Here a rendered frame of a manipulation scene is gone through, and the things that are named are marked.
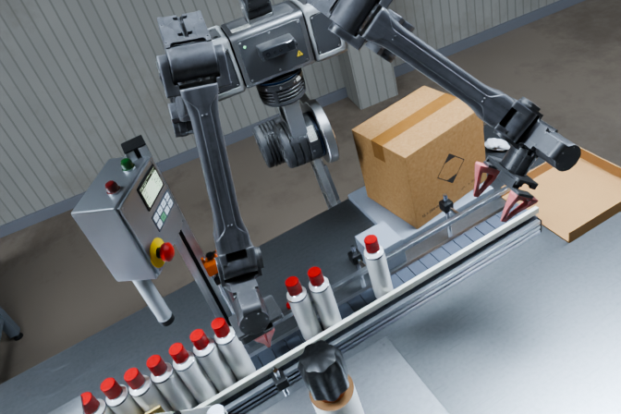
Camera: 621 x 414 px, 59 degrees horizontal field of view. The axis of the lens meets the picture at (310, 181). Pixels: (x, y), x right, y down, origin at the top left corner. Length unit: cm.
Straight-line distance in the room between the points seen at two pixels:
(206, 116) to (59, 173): 317
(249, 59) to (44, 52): 242
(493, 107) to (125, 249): 74
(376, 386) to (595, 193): 88
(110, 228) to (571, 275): 111
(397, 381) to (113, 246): 69
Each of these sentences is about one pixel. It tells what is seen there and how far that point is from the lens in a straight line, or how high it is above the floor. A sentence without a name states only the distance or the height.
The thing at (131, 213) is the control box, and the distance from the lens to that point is 106.
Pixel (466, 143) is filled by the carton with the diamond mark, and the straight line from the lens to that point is 165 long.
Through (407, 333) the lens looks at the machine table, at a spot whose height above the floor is 83.
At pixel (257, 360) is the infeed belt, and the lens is 144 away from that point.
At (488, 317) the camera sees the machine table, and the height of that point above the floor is 83.
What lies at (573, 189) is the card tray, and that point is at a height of 83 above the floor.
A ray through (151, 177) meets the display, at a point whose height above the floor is 144.
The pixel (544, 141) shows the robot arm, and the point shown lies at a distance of 112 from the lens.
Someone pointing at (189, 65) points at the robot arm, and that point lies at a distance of 91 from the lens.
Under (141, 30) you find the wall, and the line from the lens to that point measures 367.
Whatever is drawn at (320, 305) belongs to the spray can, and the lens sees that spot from 134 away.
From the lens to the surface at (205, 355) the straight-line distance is 129.
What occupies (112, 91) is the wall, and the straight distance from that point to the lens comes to 379.
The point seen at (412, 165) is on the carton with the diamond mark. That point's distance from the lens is 152.
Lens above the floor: 199
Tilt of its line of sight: 36 degrees down
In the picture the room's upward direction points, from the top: 18 degrees counter-clockwise
